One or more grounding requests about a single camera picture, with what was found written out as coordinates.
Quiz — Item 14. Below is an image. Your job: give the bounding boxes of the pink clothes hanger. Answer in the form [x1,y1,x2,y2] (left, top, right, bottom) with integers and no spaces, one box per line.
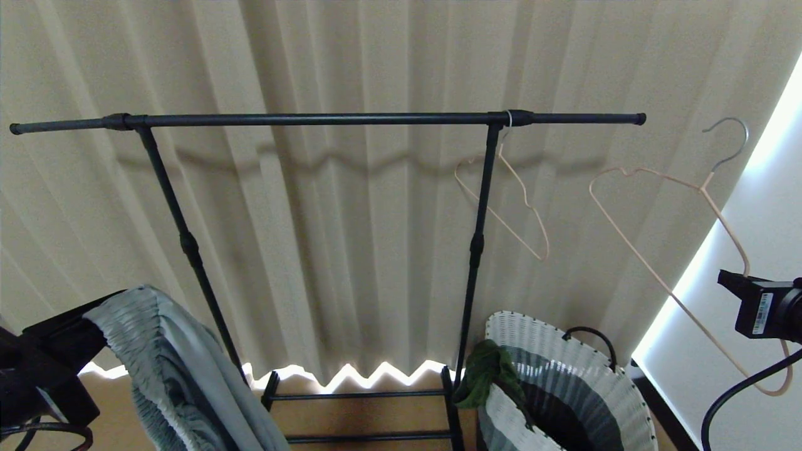
[588,117,794,398]
[454,128,551,262]

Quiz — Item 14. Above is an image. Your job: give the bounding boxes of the beige curtain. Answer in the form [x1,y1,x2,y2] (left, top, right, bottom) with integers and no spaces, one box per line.
[0,0,802,392]

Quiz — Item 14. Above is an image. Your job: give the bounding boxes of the pale grey shorts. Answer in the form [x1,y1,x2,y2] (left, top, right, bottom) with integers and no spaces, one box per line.
[83,285,291,451]

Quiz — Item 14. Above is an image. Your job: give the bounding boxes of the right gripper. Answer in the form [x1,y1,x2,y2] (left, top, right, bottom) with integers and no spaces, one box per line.
[736,279,802,344]

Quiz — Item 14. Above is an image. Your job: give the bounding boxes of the black cable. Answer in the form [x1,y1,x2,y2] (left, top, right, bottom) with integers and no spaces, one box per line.
[700,343,802,451]

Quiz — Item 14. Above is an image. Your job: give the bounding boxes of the green garment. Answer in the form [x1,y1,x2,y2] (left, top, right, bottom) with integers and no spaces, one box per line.
[452,339,526,410]

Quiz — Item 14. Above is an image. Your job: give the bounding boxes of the black clothes rack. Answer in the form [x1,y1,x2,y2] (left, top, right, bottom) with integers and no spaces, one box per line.
[9,110,647,451]

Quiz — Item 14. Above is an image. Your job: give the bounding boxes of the white laundry basket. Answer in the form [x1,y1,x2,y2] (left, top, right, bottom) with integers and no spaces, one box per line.
[476,311,659,451]

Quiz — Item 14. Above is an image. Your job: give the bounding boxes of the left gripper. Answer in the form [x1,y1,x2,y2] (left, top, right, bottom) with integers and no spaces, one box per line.
[0,310,107,427]

